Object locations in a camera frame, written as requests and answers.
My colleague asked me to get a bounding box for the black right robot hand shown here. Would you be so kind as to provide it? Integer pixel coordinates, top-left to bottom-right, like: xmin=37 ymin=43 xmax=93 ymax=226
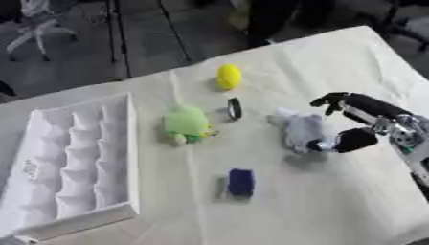
xmin=305 ymin=91 xmax=416 ymax=154

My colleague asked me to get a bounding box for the white compartment box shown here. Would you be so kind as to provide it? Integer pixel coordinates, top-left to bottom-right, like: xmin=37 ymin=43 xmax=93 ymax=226
xmin=0 ymin=91 xmax=141 ymax=245

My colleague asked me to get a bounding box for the grey elephant soft toy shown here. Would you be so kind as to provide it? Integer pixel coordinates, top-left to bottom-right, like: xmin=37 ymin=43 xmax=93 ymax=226
xmin=266 ymin=106 xmax=332 ymax=156

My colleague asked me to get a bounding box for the black office chair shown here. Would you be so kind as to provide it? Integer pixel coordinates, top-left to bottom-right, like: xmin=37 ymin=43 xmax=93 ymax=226
xmin=356 ymin=0 xmax=429 ymax=53

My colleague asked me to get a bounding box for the person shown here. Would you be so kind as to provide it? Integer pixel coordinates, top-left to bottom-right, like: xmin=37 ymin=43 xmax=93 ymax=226
xmin=226 ymin=0 xmax=337 ymax=50

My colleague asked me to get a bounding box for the yellow toy lemon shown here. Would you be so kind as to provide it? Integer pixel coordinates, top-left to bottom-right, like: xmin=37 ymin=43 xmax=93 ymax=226
xmin=214 ymin=62 xmax=245 ymax=91

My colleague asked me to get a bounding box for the dark blue block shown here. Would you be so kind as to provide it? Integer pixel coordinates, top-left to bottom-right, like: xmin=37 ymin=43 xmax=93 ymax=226
xmin=226 ymin=167 xmax=257 ymax=197

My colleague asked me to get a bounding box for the green turtle soft toy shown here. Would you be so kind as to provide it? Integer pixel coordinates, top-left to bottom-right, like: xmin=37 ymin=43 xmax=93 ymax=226
xmin=161 ymin=102 xmax=220 ymax=146

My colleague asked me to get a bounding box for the black tripod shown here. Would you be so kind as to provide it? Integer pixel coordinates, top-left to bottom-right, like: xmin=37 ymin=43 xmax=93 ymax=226
xmin=99 ymin=0 xmax=194 ymax=80

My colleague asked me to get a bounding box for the white office chair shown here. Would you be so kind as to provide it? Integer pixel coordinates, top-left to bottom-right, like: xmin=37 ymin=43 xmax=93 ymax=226
xmin=5 ymin=0 xmax=80 ymax=63

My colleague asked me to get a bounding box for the black tape ring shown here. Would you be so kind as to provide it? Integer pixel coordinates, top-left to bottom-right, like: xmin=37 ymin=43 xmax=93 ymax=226
xmin=226 ymin=97 xmax=245 ymax=122

